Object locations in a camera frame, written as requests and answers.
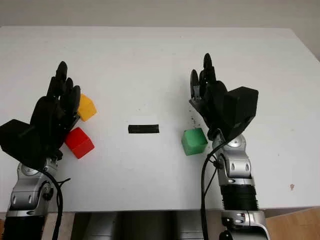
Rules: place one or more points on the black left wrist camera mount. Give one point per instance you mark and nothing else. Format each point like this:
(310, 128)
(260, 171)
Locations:
(17, 140)

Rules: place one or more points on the yellow cube block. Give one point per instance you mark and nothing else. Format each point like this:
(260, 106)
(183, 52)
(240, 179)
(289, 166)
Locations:
(87, 107)

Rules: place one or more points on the red cube block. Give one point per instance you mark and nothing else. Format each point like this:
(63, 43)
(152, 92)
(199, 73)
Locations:
(80, 143)

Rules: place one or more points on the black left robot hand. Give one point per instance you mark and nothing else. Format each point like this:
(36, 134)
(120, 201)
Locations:
(48, 112)

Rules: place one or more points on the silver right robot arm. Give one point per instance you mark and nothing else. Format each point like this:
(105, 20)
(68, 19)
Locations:
(237, 175)

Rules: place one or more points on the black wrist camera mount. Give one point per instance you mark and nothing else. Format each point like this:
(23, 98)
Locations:
(241, 107)
(17, 140)

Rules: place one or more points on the black tape strip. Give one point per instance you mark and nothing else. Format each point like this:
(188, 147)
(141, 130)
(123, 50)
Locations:
(143, 129)

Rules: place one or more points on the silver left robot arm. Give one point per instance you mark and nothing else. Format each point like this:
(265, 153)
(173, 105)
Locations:
(25, 195)

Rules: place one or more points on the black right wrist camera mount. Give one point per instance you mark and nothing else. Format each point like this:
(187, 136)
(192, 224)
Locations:
(241, 107)

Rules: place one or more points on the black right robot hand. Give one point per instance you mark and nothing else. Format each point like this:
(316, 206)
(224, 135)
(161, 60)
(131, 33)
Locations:
(213, 100)

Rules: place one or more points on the green cube block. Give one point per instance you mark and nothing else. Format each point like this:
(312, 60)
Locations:
(193, 141)

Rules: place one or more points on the grey robot torso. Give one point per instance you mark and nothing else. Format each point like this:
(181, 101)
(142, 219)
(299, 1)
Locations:
(140, 226)

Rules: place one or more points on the white table leg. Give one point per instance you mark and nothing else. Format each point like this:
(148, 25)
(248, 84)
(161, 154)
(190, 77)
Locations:
(62, 227)

